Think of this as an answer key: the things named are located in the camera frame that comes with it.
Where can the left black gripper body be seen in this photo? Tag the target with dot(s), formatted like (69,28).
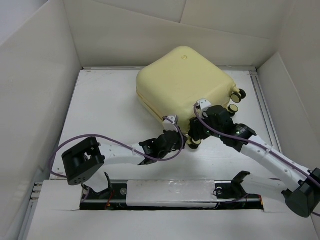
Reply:
(177,146)

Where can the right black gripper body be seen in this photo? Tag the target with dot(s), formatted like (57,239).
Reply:
(204,133)

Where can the yellow hard-shell suitcase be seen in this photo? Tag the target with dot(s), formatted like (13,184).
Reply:
(174,83)

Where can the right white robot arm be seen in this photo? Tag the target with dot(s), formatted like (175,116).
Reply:
(301,191)

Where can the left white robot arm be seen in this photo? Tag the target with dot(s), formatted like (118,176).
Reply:
(83,162)

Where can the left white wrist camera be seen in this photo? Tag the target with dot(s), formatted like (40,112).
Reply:
(170,123)

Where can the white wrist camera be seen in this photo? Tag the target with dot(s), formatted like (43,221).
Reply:
(203,104)
(170,123)

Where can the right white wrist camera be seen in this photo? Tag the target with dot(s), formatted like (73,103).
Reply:
(203,104)

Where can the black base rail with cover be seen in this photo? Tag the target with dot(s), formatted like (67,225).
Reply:
(170,195)

